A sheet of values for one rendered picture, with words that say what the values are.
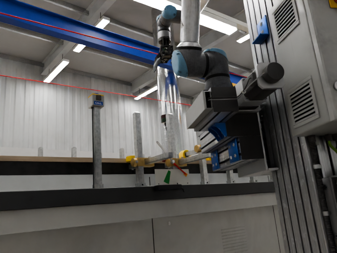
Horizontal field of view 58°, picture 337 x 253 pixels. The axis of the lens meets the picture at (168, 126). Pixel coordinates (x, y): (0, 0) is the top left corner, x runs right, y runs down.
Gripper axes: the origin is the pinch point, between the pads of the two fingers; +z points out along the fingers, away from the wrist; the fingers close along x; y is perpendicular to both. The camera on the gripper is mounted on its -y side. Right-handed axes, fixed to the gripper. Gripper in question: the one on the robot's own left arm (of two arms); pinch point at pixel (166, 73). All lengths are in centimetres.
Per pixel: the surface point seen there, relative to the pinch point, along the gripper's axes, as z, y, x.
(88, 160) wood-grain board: 43, -28, -46
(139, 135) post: 31.3, -18.9, -16.2
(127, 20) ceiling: -368, -495, 13
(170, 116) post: 17.2, -29.4, 5.8
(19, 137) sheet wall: -136, -696, -278
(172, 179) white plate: 58, -28, 4
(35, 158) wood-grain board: 43, -15, -73
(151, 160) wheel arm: 48, -13, -10
